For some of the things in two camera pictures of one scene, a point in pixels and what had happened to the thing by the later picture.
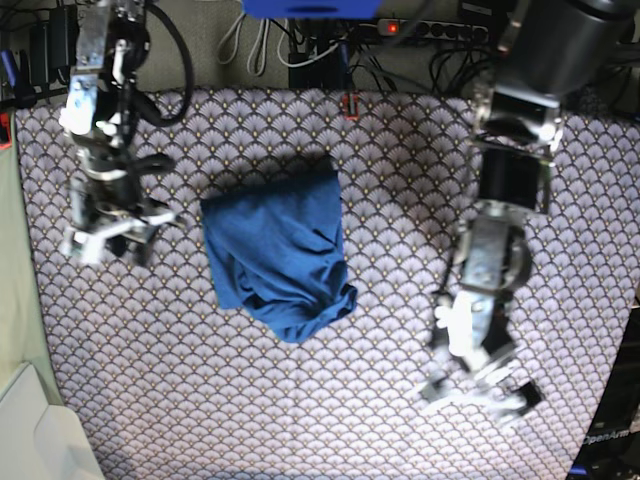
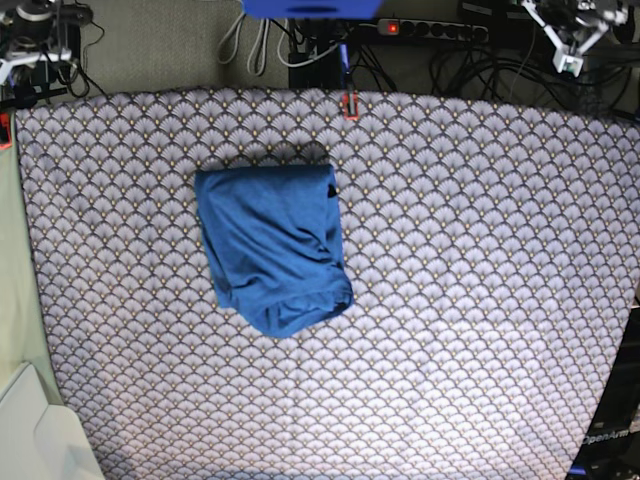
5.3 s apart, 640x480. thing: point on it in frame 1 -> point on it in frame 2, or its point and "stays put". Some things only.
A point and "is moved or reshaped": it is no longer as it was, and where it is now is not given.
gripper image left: x=103 y=192 -> x=30 y=25
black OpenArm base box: x=612 y=448 stays put
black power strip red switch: x=431 y=29 stays put
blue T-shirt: x=275 y=246 is moved or reshaped
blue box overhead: x=311 y=9 stays put
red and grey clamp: x=350 y=105 stays put
